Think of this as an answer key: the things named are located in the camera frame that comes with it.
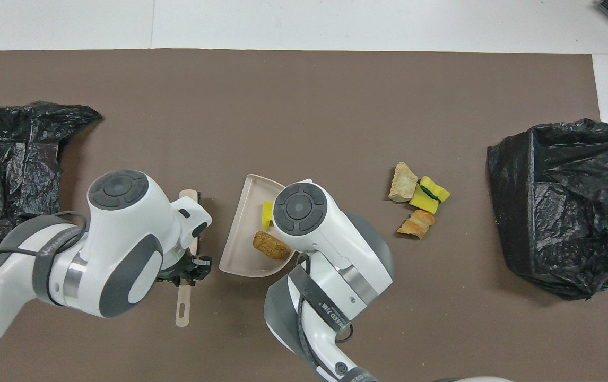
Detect brown table mat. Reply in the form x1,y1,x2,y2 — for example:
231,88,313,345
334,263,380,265
0,49,608,382

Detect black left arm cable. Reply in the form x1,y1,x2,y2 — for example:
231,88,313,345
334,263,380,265
0,211,88,279

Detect orange striped croissant piece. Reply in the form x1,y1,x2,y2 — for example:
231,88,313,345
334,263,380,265
397,209,436,240

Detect black trash bag bin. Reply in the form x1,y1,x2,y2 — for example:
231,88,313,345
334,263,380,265
0,101,103,266
487,118,608,301

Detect brown bread roll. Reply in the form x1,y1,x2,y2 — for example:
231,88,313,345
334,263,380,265
253,231,291,261

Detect yellow sponge wedge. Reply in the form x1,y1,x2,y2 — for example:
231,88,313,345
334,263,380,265
420,176,451,204

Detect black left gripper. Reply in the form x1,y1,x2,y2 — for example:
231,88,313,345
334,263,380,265
157,255,213,284

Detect beige plastic dustpan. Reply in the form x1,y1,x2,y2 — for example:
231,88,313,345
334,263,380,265
219,173,298,278

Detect beige hand brush black bristles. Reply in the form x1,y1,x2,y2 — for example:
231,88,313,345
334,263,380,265
175,189,202,328

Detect pale bread chunk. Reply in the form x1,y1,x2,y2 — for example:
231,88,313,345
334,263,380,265
388,162,419,203

